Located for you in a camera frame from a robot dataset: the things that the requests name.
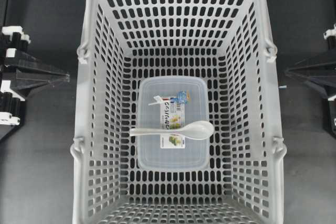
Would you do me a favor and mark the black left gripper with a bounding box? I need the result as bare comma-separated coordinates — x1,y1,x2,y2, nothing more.
1,26,70,140

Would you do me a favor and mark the grey plastic shopping basket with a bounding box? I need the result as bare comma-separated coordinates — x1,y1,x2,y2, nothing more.
70,0,287,223

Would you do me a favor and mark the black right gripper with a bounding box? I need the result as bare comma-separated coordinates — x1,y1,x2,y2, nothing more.
285,24,335,133

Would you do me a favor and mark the clear plastic food container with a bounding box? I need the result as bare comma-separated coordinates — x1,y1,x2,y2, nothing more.
136,76,209,172

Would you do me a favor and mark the white chinese soup spoon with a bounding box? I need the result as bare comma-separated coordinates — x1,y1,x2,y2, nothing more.
129,121,215,141

